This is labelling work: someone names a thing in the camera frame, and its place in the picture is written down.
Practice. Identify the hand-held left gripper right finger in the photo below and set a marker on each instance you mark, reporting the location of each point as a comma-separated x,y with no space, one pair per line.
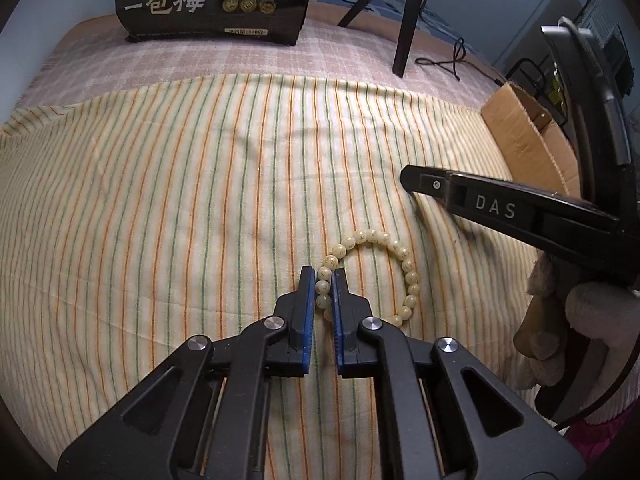
339,310

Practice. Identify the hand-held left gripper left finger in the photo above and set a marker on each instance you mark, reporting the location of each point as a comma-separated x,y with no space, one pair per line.
307,310

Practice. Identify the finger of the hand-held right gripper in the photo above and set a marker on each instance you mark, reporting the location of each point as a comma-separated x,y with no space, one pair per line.
500,207

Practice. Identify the cardboard box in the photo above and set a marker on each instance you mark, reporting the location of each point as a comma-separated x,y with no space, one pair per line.
515,125

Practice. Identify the yellow box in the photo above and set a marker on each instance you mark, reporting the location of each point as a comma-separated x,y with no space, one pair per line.
556,85

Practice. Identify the black metal chair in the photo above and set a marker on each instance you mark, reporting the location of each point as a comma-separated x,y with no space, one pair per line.
525,62

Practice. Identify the beige plush toy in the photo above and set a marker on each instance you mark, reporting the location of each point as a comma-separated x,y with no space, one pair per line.
542,345

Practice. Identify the blue patterned quilt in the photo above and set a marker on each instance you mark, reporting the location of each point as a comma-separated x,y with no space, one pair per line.
440,25

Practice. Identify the white plush toy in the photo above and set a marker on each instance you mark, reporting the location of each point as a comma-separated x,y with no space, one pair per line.
620,340

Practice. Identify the black tripod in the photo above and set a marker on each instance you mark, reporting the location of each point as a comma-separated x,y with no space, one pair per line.
406,35

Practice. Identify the pink fluffy toy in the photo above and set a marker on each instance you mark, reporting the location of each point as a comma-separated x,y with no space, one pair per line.
595,435

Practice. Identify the pink checked blanket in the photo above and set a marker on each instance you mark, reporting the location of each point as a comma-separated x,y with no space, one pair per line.
200,60

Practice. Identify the black printed bag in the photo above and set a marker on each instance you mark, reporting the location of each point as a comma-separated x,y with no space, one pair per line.
215,5

